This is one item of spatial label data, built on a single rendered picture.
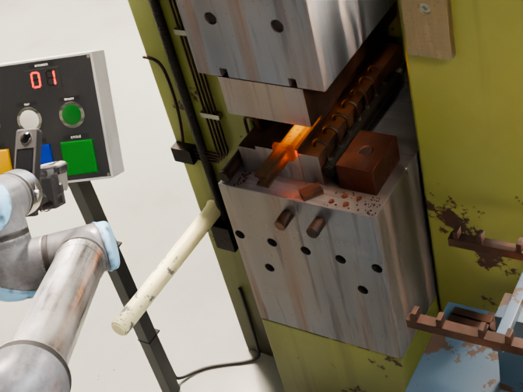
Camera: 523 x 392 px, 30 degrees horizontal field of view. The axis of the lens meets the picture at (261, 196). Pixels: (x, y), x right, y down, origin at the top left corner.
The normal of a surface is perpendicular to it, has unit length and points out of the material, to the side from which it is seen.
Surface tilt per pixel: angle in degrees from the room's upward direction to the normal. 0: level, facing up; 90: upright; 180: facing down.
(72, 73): 60
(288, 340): 90
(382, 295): 90
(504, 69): 90
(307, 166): 90
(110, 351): 0
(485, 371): 0
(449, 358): 0
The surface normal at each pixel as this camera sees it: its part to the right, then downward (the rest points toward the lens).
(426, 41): -0.49, 0.65
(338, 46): 0.85, 0.18
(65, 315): 0.66, -0.73
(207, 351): -0.21, -0.74
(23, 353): 0.18, -0.89
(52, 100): -0.18, 0.21
